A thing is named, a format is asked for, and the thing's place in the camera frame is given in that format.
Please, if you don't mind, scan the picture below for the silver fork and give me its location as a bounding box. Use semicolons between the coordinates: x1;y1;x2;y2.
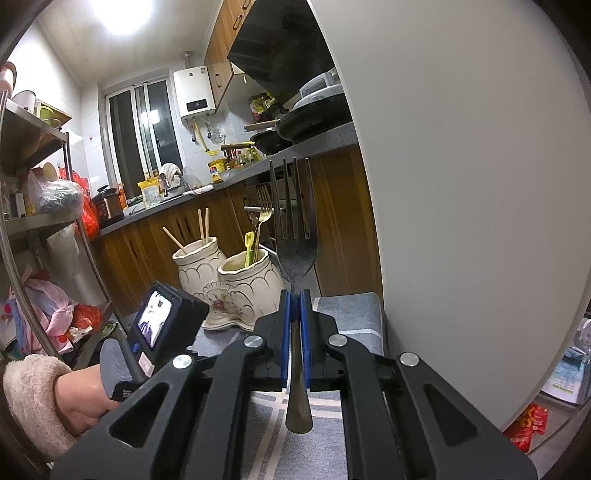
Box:
270;158;318;434

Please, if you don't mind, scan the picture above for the yellow green plastic spoon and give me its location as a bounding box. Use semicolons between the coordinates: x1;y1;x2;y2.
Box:
245;231;254;268

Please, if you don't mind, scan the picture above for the gold fork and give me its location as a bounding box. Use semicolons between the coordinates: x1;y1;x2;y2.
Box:
252;185;273;262

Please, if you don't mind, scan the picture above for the wooden chopstick pair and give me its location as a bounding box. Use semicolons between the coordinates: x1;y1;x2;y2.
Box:
204;207;209;244

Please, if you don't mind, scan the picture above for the left forearm fuzzy sleeve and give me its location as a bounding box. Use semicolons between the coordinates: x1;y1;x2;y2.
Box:
1;354;76;462

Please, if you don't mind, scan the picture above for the wooden kitchen cabinet with counter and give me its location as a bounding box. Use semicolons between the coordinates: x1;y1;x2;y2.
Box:
92;123;383;315

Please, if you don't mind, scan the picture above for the kitchen window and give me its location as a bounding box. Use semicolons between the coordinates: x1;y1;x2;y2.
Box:
105;78;182;199

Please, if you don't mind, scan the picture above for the left hand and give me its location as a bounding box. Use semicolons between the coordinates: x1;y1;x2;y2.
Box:
53;365;119;436

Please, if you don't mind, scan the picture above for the white floral ceramic utensil holder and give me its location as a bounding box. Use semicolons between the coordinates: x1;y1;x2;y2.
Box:
172;237;283;332

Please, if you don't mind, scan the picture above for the metal storage rack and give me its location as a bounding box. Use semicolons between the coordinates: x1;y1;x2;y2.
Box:
1;92;119;368

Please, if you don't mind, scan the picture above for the red plastic bag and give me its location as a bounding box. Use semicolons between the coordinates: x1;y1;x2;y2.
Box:
72;172;100;241

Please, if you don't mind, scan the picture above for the blue plaid table cloth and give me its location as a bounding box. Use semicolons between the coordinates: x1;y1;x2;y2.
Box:
182;291;396;479

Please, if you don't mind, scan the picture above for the black frying pan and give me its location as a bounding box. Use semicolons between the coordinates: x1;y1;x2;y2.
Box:
250;93;352;155

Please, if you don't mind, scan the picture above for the white water heater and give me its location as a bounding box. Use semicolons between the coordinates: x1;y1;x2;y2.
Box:
172;66;215;120

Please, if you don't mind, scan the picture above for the white refrigerator door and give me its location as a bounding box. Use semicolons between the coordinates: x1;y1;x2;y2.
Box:
311;1;590;428

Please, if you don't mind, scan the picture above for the black range hood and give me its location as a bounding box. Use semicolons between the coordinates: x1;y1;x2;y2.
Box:
228;0;335;103

